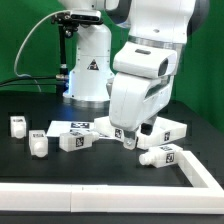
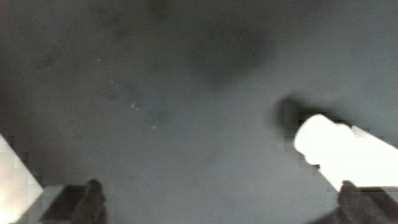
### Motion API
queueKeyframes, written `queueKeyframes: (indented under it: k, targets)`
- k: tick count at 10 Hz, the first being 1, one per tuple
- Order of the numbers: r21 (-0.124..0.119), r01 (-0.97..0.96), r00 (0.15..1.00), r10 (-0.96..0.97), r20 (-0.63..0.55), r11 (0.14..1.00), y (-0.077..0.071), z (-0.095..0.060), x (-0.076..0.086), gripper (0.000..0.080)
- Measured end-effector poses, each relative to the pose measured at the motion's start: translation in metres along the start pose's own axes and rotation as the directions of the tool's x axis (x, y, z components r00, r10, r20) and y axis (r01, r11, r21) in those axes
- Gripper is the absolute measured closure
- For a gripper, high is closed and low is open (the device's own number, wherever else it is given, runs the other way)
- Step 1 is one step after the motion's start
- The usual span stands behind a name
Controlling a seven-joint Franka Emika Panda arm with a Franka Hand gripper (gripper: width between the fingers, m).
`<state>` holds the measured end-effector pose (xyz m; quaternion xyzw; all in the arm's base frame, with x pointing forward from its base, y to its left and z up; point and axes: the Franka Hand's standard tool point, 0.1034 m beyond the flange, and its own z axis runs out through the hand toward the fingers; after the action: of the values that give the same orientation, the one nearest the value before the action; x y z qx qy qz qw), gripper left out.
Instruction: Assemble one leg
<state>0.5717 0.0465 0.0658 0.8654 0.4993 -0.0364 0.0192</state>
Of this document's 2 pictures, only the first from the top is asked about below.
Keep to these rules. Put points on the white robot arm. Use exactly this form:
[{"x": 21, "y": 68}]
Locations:
[{"x": 162, "y": 24}]

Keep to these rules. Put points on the black camera on stand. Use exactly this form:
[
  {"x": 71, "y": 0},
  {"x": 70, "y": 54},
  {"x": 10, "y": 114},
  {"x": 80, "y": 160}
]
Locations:
[{"x": 68, "y": 23}]

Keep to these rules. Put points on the white L-shaped fence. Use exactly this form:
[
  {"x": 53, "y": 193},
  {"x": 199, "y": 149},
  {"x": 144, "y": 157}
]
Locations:
[{"x": 203, "y": 196}]

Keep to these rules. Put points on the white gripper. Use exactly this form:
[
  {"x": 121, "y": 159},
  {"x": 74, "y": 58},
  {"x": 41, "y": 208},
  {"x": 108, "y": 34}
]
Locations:
[{"x": 135, "y": 101}]

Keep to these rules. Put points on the white sheet with tags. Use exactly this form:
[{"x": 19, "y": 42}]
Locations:
[{"x": 58, "y": 127}]

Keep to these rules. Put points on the white square tabletop part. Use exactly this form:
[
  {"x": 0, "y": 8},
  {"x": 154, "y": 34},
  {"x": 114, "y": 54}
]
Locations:
[{"x": 164, "y": 131}]

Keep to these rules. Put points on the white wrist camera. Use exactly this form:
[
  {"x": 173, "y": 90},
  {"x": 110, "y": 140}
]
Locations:
[{"x": 145, "y": 61}]

